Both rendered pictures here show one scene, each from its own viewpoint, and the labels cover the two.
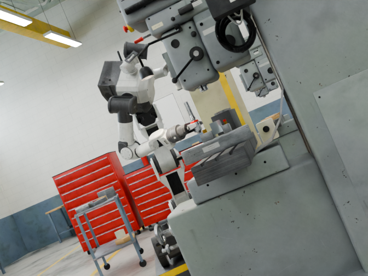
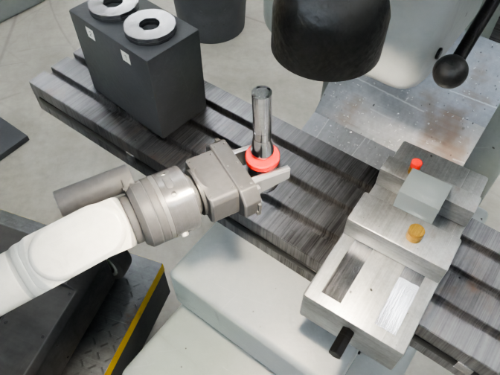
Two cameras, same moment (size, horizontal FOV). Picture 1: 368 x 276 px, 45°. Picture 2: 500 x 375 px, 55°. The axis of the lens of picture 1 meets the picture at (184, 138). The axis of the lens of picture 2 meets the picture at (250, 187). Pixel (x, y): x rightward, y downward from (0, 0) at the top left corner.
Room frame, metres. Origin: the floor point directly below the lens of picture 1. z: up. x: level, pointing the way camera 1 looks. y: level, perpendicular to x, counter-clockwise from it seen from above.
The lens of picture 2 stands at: (2.21, 0.31, 1.66)
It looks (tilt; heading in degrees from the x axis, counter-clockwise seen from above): 53 degrees down; 295
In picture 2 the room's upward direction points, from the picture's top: straight up
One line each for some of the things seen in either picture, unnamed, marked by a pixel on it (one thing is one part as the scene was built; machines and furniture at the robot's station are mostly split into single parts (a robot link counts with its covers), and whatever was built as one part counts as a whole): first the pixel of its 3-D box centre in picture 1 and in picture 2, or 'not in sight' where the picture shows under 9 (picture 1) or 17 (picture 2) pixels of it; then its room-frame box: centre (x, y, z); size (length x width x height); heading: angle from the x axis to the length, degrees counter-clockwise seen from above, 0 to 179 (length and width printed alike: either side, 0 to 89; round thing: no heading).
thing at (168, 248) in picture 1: (174, 246); not in sight; (2.54, 0.30, 0.55); 0.22 x 0.06 x 0.06; 79
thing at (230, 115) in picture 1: (228, 125); (140, 59); (2.73, -0.28, 1.07); 0.22 x 0.12 x 0.20; 163
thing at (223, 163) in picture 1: (232, 151); (297, 196); (2.36, -0.21, 0.93); 1.24 x 0.23 x 0.08; 169
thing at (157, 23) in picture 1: (181, 17); not in sight; (2.29, -0.24, 1.68); 0.34 x 0.24 x 0.10; 79
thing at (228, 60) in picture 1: (224, 41); not in sight; (2.26, -0.39, 1.47); 0.24 x 0.19 x 0.26; 169
